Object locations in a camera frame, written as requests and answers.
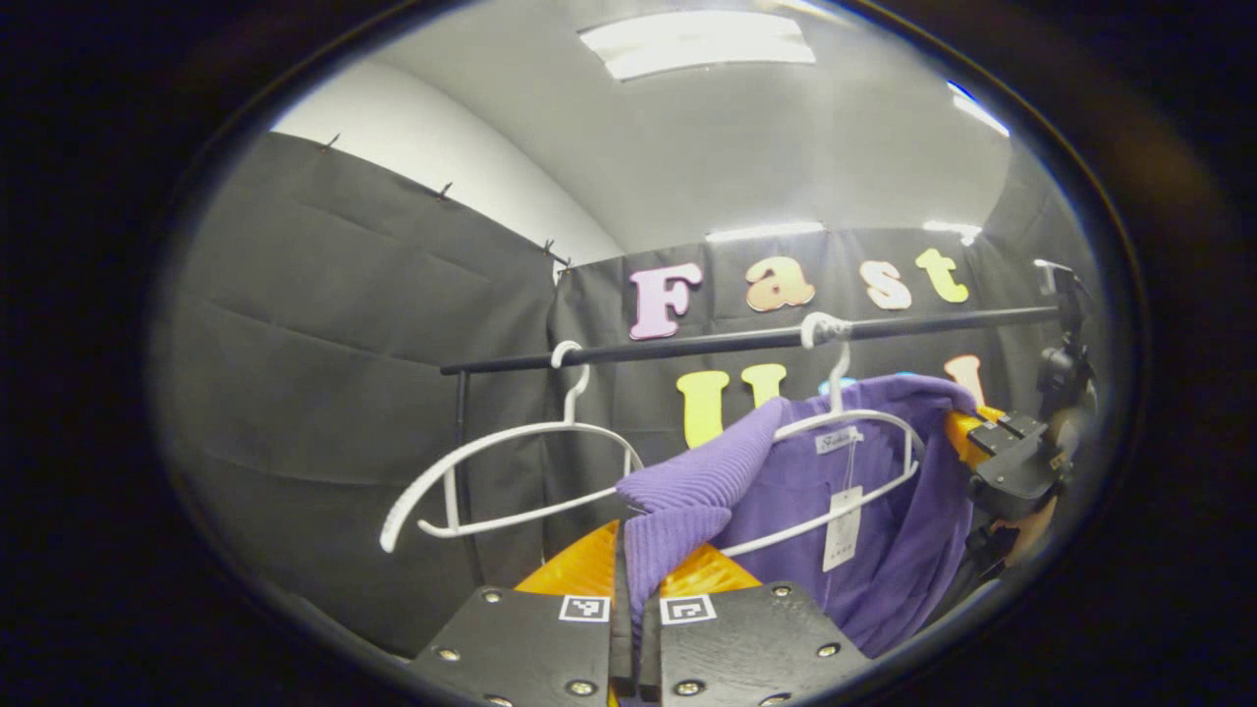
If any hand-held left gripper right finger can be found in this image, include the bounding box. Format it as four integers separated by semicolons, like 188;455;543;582
636;540;873;707

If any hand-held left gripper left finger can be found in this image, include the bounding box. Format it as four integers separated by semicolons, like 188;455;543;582
406;518;627;707

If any purple corduroy jacket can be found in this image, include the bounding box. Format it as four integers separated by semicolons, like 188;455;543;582
616;373;983;703

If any white plastic hanger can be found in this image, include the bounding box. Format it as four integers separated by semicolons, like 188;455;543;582
717;311;925;560
379;340;645;554

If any black metal clothes rack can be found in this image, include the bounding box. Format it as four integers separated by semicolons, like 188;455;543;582
439;305;1064;590

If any black backdrop cloth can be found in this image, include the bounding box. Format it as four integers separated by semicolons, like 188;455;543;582
152;133;1091;659

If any large rectangular ceiling light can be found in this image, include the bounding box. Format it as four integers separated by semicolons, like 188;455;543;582
577;10;817;82

